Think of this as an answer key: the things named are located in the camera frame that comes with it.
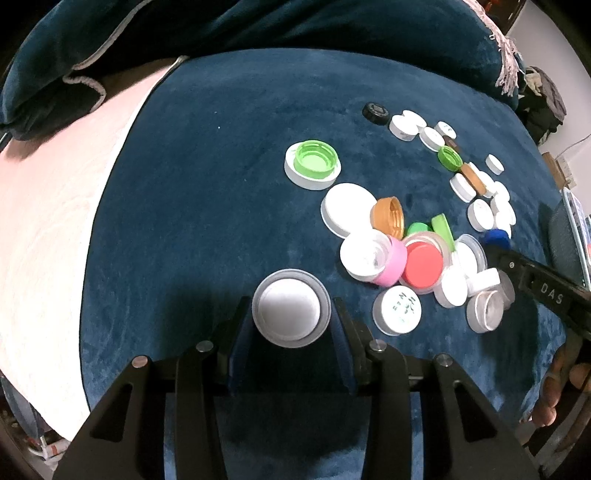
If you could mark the red bottle cap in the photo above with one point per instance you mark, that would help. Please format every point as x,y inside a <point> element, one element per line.
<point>421,266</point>

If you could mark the pink bottle cap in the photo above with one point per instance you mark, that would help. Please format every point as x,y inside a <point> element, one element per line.
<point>393,265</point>

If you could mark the green bottle cap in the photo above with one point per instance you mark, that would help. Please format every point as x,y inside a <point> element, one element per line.
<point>450,157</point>
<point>418,228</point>
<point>314,161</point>
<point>444,230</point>

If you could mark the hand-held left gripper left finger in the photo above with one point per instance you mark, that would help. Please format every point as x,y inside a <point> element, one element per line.
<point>240,344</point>

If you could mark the blue bottle cap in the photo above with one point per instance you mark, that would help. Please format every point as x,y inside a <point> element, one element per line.
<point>497,237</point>

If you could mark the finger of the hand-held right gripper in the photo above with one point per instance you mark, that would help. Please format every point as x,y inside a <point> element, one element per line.
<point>508,265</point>

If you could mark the person's right hand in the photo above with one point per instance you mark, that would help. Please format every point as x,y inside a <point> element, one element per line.
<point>561,392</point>

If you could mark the large white lid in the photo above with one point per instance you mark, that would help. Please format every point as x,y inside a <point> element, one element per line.
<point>348,210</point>

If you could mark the pile of small white caps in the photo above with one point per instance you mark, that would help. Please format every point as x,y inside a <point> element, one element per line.
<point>480,215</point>

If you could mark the orange bottle cap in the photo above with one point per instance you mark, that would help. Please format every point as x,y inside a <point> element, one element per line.
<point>388,214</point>

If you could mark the green cap on white lid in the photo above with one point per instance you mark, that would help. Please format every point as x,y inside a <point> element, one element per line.
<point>302,180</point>

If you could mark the gold-brown bottle cap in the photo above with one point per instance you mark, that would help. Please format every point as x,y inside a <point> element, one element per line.
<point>475,177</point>

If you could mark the pink fringed scarf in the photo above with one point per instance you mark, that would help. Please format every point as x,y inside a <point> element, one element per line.
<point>505,69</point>

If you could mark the small brown cap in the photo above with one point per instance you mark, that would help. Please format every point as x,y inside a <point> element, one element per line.
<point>454,144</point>

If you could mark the white cap with handwriting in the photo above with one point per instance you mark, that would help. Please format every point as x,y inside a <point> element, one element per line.
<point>397,311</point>

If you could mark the blue-grey mesh basket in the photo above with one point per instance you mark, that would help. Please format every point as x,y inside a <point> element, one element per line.
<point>561,240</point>

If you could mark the pink bed sheet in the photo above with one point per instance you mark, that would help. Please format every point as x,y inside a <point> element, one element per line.
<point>46,230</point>

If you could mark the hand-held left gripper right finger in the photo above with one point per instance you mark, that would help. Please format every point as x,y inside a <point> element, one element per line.
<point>344,350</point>

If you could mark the dark blue piped quilt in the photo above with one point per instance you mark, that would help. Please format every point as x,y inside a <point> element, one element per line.
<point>277,27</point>

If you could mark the white lid with clear rim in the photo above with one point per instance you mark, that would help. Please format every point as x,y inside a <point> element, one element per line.
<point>471,254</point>

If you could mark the black bottle cap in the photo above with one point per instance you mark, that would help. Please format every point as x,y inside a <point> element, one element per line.
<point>376,112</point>

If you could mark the pile of dark clothes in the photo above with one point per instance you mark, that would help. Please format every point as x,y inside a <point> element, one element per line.
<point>545,104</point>

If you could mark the open white bottle cap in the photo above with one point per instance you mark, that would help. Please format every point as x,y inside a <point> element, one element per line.
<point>362,254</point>
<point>485,310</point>

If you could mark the white cap with grey rim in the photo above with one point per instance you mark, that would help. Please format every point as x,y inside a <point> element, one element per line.
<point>292,307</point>

